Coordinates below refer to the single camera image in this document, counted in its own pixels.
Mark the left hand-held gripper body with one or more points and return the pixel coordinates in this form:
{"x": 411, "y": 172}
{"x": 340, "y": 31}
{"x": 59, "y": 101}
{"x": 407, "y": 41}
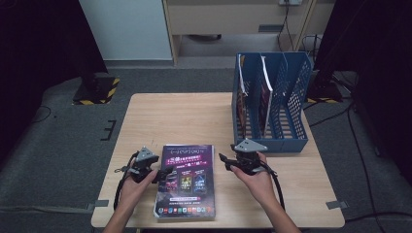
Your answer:
{"x": 142, "y": 168}

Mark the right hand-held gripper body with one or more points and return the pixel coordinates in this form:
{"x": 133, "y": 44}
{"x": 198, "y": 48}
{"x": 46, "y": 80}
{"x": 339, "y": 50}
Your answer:
{"x": 249, "y": 160}

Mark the dark purple magazine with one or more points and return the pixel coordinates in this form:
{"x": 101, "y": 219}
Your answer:
{"x": 186, "y": 191}
{"x": 265, "y": 103}

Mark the blue plastic file rack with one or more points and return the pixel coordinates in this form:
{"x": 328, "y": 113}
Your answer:
{"x": 285, "y": 142}

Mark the black and red magazine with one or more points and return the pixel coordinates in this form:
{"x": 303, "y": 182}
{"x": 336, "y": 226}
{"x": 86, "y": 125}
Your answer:
{"x": 241, "y": 106}

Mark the person's right hand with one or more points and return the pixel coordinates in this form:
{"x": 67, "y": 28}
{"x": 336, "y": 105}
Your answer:
{"x": 260, "y": 186}

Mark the person's left hand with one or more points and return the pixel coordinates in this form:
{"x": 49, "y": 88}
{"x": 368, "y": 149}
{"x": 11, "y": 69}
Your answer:
{"x": 134, "y": 195}

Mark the small metal clip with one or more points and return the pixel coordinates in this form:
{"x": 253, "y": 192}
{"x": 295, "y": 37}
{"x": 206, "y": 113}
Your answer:
{"x": 120, "y": 170}

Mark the black tape floor mark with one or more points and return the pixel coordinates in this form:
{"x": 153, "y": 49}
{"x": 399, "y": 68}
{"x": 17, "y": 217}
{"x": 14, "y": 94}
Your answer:
{"x": 110, "y": 130}

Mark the grey tape piece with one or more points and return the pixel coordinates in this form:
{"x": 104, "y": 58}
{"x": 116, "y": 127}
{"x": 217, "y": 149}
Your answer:
{"x": 98, "y": 204}
{"x": 336, "y": 205}

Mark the black yellow striped stand base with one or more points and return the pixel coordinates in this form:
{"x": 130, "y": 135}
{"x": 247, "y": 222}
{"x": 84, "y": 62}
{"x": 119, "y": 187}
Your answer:
{"x": 324, "y": 92}
{"x": 97, "y": 92}

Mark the white cabinet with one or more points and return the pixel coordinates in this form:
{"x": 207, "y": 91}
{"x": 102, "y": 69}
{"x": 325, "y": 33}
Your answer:
{"x": 129, "y": 29}

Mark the black curtain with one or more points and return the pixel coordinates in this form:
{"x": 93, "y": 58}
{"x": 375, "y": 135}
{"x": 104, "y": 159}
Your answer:
{"x": 382, "y": 64}
{"x": 39, "y": 58}

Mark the white power strip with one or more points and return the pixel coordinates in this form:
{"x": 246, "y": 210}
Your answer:
{"x": 290, "y": 2}

